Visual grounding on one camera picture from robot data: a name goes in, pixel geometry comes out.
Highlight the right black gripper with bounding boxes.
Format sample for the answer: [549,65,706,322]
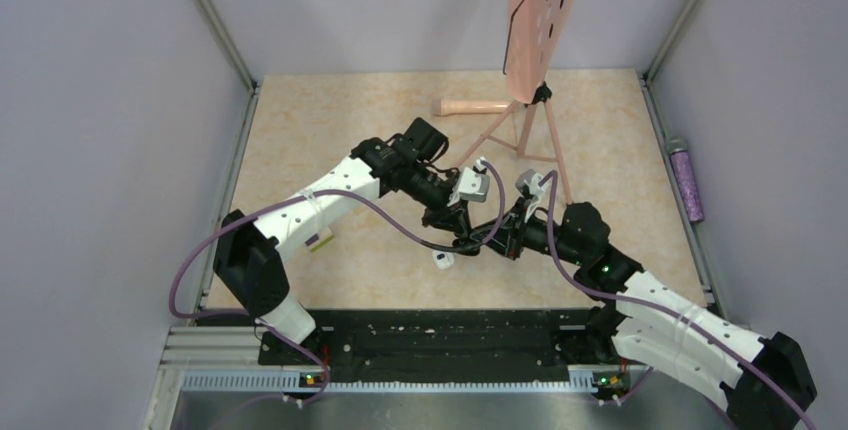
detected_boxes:
[472,196,586,265]

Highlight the black earbud charging case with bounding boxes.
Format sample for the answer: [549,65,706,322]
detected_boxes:
[451,235,481,256]

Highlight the white earbud charging case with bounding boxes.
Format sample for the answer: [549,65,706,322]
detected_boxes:
[432,250,455,270]

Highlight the pink music stand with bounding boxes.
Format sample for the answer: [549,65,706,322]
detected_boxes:
[455,0,575,205]

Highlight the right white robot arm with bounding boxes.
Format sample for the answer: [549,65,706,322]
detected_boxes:
[488,202,818,429]

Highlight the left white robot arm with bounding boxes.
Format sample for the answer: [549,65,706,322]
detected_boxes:
[213,118,490,364]

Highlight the purple and wood blocks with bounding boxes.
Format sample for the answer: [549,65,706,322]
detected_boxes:
[305,227,334,252]

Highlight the purple glitter bottle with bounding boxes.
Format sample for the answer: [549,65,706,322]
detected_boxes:
[665,137,705,224]

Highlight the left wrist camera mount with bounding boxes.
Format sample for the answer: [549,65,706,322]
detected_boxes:
[448,157,491,206]

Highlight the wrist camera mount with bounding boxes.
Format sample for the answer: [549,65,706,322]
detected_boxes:
[515,169,549,205]
[448,157,491,206]

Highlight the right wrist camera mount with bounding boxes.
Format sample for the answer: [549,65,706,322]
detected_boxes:
[515,169,549,205]

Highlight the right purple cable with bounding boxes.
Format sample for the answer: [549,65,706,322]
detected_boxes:
[539,170,819,430]

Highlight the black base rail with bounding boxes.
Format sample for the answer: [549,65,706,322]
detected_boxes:
[198,307,637,389]

